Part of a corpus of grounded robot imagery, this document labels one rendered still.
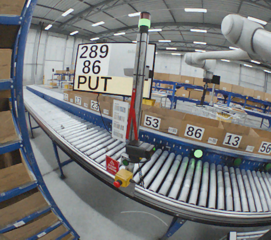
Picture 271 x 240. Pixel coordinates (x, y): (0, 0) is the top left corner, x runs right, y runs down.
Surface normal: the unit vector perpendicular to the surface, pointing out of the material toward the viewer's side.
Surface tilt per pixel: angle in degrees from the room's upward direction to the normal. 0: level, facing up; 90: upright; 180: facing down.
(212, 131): 90
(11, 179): 91
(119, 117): 90
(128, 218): 0
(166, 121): 90
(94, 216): 0
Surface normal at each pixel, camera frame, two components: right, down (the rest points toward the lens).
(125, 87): -0.17, 0.12
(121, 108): -0.50, 0.14
